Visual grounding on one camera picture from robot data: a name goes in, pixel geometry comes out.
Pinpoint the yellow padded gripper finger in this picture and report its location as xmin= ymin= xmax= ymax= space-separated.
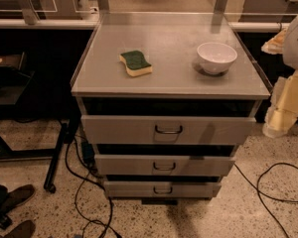
xmin=262 ymin=70 xmax=298 ymax=138

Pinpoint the grey top drawer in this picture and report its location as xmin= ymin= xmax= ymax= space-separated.
xmin=81 ymin=98 xmax=255 ymax=145

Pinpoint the grey drawer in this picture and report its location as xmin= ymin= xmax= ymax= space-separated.
xmin=81 ymin=98 xmax=255 ymax=145
xmin=95 ymin=145 xmax=234 ymax=177
xmin=103 ymin=176 xmax=222 ymax=198

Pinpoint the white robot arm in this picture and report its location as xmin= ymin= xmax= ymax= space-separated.
xmin=261 ymin=15 xmax=298 ymax=138

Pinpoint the grey drawer cabinet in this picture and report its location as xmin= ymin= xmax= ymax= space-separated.
xmin=72 ymin=0 xmax=269 ymax=193

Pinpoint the grey middle drawer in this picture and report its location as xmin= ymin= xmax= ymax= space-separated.
xmin=95 ymin=145 xmax=234 ymax=177

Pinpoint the grey bottom drawer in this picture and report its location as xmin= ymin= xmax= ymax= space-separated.
xmin=103 ymin=176 xmax=222 ymax=198

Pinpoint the white bowl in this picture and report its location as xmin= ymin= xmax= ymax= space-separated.
xmin=197 ymin=42 xmax=237 ymax=74

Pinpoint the green yellow sponge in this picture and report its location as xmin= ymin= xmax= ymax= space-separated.
xmin=119 ymin=51 xmax=153 ymax=77

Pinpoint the black power adapter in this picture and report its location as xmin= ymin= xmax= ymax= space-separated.
xmin=81 ymin=142 xmax=94 ymax=165

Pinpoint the brown shoe lower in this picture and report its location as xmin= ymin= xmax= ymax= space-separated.
xmin=4 ymin=220 xmax=36 ymax=238

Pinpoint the black cable on right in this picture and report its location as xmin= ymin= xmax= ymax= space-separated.
xmin=233 ymin=162 xmax=298 ymax=238

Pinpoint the black cable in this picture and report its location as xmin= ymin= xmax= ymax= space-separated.
xmin=64 ymin=134 xmax=123 ymax=238
xmin=233 ymin=162 xmax=298 ymax=238

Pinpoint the black cable on left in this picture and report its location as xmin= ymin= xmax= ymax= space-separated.
xmin=64 ymin=134 xmax=123 ymax=238

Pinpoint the white horizontal rail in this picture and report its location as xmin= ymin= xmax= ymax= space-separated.
xmin=0 ymin=19 xmax=97 ymax=30

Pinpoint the black cart frame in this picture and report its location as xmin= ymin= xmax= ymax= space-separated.
xmin=0 ymin=53 xmax=67 ymax=193

